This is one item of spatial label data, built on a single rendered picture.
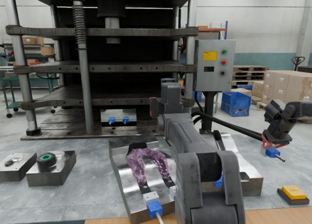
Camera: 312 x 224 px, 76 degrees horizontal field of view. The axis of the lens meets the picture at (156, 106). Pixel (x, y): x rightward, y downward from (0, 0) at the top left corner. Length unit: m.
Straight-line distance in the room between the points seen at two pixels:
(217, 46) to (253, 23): 6.59
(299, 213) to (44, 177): 1.05
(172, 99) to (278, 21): 8.16
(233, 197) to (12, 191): 0.97
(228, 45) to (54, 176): 1.42
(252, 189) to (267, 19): 7.73
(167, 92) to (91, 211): 0.56
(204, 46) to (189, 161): 1.36
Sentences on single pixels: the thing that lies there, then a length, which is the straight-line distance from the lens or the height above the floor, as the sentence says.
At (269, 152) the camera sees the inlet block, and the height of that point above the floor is 0.94.
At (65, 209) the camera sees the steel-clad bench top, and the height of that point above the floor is 0.80.
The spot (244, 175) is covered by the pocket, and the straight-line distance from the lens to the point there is 0.99.
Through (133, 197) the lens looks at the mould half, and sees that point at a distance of 0.83.
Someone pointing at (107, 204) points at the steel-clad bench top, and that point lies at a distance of 0.90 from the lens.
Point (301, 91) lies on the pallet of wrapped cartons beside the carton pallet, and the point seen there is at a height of 0.64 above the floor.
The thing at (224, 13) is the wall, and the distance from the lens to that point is 7.86.
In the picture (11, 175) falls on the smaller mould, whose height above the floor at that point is 0.83.
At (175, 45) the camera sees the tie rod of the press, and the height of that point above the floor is 1.44.
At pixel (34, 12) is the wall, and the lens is 8.45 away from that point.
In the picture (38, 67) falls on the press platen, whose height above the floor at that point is 1.28.
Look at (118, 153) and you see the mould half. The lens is 1.07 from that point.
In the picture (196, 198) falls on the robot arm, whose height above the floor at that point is 1.19.
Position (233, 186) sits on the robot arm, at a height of 1.20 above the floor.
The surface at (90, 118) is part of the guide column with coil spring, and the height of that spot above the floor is 0.90.
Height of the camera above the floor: 1.39
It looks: 16 degrees down
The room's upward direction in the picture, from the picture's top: straight up
